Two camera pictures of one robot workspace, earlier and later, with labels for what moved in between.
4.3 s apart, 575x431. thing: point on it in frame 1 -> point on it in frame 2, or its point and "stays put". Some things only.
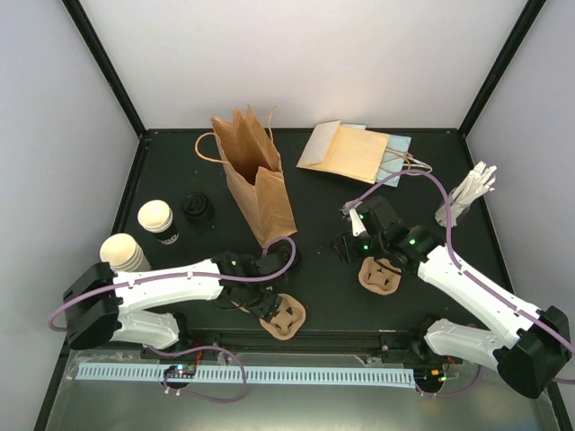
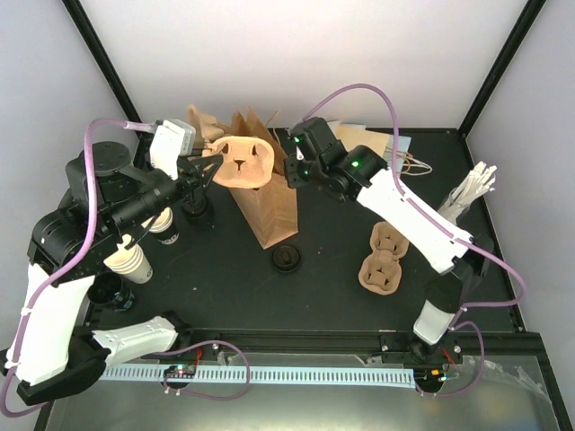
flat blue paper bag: (393, 159) stays put
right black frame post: (513, 43) stays put
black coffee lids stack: (198, 208) stays put
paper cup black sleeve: (156, 219) stays put
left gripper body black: (263, 309) -> (190, 178)
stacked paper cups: (123, 254) stays put
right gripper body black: (354, 254) -> (299, 179)
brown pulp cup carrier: (379, 277) stays put
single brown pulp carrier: (287, 320) -> (245, 162)
